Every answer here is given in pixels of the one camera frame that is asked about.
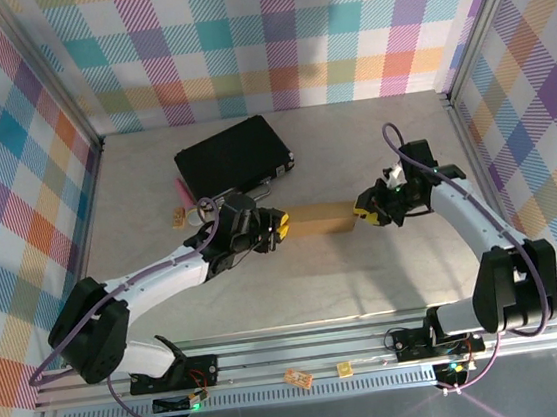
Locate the small orange wooden block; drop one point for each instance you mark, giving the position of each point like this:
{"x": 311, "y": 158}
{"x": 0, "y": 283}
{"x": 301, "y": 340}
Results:
{"x": 178, "y": 220}

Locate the black right controller board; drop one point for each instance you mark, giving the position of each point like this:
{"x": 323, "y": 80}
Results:
{"x": 451, "y": 375}

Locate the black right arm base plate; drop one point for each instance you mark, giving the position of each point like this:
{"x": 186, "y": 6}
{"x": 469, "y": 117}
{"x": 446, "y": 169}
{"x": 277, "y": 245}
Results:
{"x": 410, "y": 344}

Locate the black left controller board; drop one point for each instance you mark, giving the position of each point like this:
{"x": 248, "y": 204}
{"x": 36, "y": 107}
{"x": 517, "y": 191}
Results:
{"x": 170, "y": 406}

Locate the small yellow tag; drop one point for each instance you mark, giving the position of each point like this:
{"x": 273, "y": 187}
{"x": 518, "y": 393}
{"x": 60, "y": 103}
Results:
{"x": 344, "y": 369}

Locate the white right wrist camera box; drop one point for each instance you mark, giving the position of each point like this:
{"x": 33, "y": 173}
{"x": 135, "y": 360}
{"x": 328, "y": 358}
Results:
{"x": 395, "y": 175}

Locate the brown cardboard box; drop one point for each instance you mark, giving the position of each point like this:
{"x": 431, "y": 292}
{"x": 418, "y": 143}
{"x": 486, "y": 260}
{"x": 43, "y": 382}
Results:
{"x": 320, "y": 220}

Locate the orange printed tag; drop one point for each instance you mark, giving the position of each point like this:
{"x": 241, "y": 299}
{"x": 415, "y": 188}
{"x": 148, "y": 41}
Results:
{"x": 298, "y": 378}

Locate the black briefcase with silver fittings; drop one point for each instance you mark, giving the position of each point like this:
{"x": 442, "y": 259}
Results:
{"x": 232, "y": 158}

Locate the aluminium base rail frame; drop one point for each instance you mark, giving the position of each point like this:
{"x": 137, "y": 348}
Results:
{"x": 300, "y": 354}

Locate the black controller board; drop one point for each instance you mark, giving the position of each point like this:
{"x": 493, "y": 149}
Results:
{"x": 451, "y": 375}
{"x": 170, "y": 406}

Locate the aluminium corner post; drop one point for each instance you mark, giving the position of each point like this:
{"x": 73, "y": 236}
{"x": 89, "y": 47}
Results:
{"x": 59, "y": 97}
{"x": 479, "y": 24}

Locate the pink pen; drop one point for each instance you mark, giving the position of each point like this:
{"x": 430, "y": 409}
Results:
{"x": 183, "y": 191}

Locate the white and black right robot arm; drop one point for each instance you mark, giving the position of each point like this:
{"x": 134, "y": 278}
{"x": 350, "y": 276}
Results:
{"x": 475, "y": 216}

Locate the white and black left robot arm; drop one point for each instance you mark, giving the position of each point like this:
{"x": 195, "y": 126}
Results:
{"x": 161, "y": 282}

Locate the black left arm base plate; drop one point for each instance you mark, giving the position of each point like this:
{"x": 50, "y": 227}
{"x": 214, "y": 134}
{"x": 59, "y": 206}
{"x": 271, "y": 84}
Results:
{"x": 201, "y": 365}

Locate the aluminium side rail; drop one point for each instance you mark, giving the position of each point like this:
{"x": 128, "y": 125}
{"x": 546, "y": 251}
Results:
{"x": 470, "y": 146}
{"x": 95, "y": 161}

